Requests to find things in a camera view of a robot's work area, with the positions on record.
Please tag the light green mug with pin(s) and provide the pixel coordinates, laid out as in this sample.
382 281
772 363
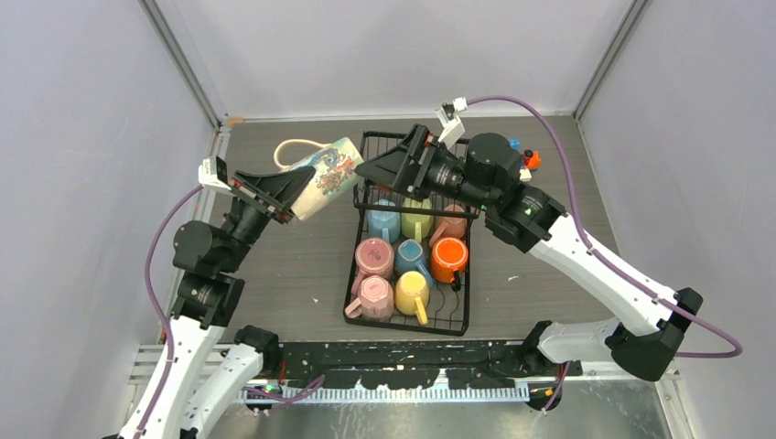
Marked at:
416 226

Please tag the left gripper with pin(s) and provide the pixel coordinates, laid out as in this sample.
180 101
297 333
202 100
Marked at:
279 191

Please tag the salmon pink mug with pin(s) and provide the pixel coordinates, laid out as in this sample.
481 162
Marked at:
448 227

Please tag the black wire dish rack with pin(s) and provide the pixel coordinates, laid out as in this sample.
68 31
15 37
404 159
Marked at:
449 304

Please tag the pink faceted mug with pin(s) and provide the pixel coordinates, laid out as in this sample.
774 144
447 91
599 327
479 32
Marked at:
374 300

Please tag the toy block building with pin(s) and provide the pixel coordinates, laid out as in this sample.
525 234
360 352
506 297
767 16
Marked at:
524 172

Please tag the yellow mug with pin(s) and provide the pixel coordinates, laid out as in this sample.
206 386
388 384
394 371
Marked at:
411 296

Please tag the cream floral tall mug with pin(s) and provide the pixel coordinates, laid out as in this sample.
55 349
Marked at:
335 173

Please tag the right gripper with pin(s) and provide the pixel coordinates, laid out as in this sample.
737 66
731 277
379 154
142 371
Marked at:
391 168

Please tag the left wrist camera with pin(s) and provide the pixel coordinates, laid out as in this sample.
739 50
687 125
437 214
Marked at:
212 175

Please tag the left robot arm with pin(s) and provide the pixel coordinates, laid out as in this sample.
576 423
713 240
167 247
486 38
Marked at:
176 404

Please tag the light blue mug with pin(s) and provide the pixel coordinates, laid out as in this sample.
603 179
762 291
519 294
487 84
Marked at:
384 224

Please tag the blue mug front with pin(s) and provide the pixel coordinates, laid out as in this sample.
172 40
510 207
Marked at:
410 256

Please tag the toy figure orange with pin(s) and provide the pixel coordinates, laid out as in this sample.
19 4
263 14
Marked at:
532 160

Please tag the pink round mug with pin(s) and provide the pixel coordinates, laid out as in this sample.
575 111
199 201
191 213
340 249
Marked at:
373 256

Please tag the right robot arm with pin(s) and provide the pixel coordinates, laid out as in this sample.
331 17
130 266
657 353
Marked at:
649 320

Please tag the orange mug front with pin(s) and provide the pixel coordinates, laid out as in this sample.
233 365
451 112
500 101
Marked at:
449 260

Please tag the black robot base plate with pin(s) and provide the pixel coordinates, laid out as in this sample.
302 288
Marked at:
405 365

